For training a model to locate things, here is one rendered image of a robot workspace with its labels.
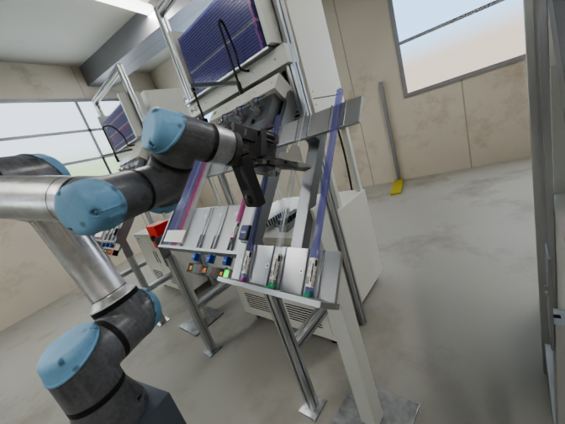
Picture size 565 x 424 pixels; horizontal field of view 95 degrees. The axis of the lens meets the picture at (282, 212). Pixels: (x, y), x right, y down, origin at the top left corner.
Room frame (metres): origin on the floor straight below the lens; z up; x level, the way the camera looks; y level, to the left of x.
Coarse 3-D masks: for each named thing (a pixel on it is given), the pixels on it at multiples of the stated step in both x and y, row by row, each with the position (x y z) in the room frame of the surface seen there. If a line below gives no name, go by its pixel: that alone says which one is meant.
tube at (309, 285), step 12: (336, 96) 0.69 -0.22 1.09; (336, 108) 0.66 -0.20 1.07; (336, 120) 0.65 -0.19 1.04; (336, 132) 0.64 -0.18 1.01; (324, 180) 0.58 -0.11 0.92; (324, 192) 0.56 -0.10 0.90; (324, 204) 0.55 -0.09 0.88; (324, 216) 0.54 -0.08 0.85; (312, 252) 0.51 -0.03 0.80; (312, 264) 0.49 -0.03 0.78; (312, 276) 0.48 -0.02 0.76; (312, 288) 0.47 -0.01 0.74
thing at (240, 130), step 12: (240, 132) 0.57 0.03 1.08; (252, 132) 0.59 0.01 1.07; (264, 132) 0.59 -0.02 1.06; (240, 144) 0.54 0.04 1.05; (252, 144) 0.59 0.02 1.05; (264, 144) 0.58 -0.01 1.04; (276, 144) 0.62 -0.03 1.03; (252, 156) 0.58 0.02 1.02; (264, 156) 0.58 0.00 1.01; (264, 168) 0.59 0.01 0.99
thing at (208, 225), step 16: (208, 208) 1.16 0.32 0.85; (224, 208) 1.06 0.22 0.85; (192, 224) 1.19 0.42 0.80; (208, 224) 1.09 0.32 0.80; (224, 224) 1.00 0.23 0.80; (240, 224) 0.93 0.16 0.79; (192, 240) 1.12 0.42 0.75; (208, 240) 1.03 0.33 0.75; (224, 240) 0.95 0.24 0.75; (240, 240) 0.88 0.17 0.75
